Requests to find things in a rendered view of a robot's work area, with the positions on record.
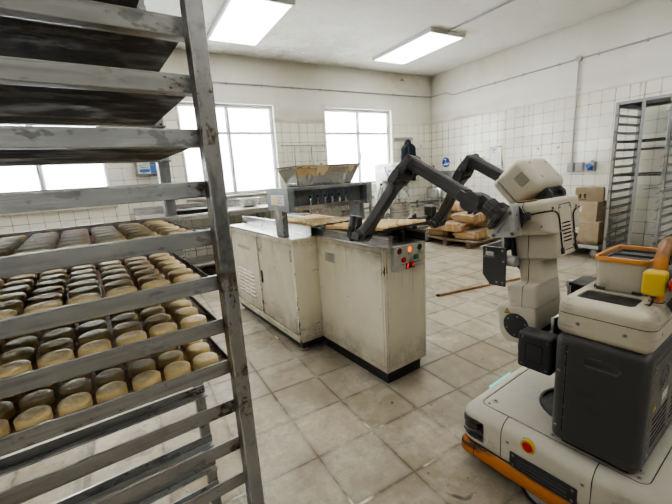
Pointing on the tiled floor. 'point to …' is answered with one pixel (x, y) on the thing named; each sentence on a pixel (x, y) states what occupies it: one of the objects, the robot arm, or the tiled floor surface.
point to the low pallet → (462, 240)
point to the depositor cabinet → (280, 281)
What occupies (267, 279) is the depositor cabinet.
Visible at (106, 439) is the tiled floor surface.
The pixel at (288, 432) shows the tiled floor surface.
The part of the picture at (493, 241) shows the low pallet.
